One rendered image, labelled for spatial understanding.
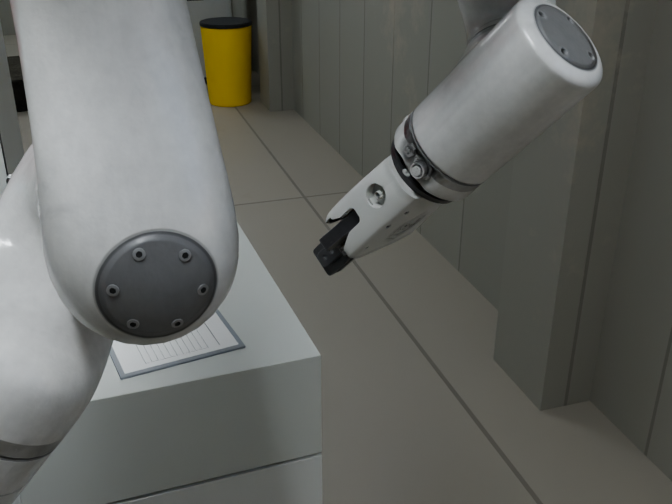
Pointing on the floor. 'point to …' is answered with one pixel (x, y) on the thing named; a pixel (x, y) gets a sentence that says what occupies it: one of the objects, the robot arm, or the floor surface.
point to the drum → (227, 60)
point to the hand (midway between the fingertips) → (336, 251)
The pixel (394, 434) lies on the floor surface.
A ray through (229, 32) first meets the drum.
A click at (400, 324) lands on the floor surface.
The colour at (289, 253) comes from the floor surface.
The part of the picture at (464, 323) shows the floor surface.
